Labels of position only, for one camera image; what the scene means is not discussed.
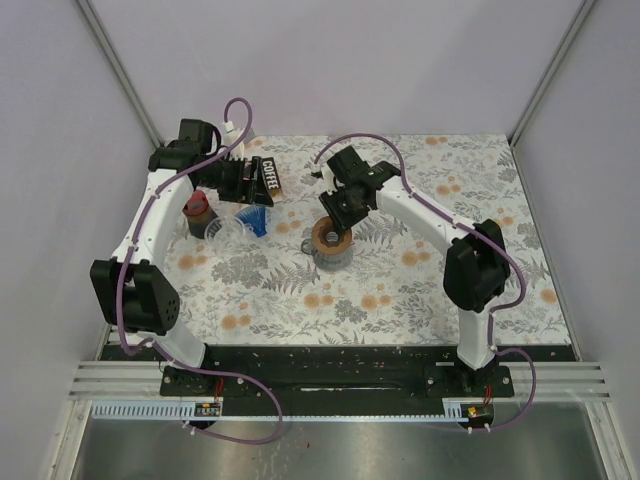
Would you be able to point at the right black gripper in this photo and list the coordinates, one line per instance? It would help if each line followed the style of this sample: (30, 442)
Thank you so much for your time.
(329, 202)

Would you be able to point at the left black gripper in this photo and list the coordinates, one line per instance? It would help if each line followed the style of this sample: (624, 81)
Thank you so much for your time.
(251, 190)

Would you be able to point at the coffee filter paper box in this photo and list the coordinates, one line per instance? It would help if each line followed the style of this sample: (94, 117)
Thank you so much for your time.
(272, 178)

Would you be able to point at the blue ribbed cone dripper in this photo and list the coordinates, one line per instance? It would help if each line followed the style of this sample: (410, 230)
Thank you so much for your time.
(256, 218)

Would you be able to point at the round wooden dripper base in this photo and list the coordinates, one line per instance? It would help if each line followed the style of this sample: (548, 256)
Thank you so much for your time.
(326, 238)

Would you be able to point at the grey glass coffee server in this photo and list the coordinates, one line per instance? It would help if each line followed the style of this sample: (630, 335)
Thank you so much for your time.
(325, 261)

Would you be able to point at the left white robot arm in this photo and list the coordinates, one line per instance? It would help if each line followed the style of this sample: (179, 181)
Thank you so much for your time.
(131, 288)

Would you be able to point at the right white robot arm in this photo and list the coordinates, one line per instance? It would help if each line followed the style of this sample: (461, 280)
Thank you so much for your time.
(475, 269)

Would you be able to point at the clear plastic cup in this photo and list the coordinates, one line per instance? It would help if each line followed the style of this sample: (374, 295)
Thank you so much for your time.
(224, 232)

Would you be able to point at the brown bottle red cap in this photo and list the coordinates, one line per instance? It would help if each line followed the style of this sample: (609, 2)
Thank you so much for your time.
(198, 214)

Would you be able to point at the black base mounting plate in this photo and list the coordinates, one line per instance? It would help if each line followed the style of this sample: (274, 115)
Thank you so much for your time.
(343, 381)

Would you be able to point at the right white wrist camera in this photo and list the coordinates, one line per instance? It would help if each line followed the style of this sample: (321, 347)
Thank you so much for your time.
(326, 174)

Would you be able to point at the left aluminium frame post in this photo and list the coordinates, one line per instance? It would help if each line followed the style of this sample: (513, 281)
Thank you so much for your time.
(105, 45)

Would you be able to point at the aluminium frame post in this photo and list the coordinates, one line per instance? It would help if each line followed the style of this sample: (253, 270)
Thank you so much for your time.
(105, 45)
(552, 69)

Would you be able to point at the white slotted cable duct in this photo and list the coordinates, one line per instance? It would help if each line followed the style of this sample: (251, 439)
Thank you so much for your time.
(156, 410)

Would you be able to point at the right aluminium frame post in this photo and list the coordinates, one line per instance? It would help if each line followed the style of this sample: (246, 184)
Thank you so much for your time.
(552, 69)

